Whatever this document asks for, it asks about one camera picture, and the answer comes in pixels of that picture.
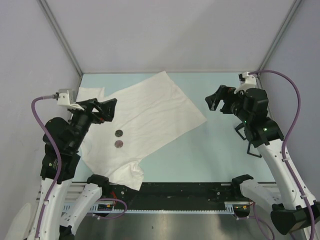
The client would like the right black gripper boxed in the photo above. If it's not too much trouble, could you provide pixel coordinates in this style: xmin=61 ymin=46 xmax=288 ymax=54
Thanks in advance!
xmin=204 ymin=85 xmax=251 ymax=124

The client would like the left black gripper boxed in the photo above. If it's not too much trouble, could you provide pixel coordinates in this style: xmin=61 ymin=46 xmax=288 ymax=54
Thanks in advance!
xmin=69 ymin=97 xmax=117 ymax=150

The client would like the white t-shirt garment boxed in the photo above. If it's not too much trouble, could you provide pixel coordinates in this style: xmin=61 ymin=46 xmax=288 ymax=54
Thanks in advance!
xmin=80 ymin=71 xmax=206 ymax=190

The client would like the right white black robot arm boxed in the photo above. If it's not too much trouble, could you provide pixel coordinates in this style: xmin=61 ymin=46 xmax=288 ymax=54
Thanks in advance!
xmin=205 ymin=85 xmax=320 ymax=235

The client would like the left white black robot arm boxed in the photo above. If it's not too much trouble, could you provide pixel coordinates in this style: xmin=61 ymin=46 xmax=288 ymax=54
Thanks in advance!
xmin=5 ymin=93 xmax=117 ymax=240

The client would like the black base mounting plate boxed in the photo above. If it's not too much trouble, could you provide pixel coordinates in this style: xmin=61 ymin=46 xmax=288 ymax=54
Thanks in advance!
xmin=109 ymin=182 xmax=249 ymax=210

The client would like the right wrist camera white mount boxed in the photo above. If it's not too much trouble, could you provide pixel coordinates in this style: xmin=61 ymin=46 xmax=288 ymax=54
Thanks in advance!
xmin=234 ymin=71 xmax=257 ymax=94

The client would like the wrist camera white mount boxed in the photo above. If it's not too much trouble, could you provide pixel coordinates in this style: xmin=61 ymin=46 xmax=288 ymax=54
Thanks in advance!
xmin=234 ymin=71 xmax=257 ymax=94
xmin=57 ymin=88 xmax=85 ymax=111

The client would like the upper black square frame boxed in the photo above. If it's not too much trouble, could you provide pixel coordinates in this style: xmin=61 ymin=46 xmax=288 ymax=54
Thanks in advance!
xmin=234 ymin=123 xmax=247 ymax=141

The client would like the black square frame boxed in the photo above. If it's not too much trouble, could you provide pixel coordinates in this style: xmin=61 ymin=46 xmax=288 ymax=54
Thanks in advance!
xmin=234 ymin=123 xmax=247 ymax=141
xmin=246 ymin=142 xmax=262 ymax=159

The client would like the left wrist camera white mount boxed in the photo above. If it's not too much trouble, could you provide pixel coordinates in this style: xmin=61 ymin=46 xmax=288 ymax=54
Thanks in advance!
xmin=57 ymin=88 xmax=85 ymax=111

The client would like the lower black square frame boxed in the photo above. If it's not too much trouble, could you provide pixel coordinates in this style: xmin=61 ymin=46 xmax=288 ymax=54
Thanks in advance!
xmin=246 ymin=142 xmax=262 ymax=159

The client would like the grey slotted cable duct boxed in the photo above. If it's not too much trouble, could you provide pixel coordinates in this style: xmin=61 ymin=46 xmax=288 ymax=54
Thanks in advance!
xmin=59 ymin=201 xmax=251 ymax=216

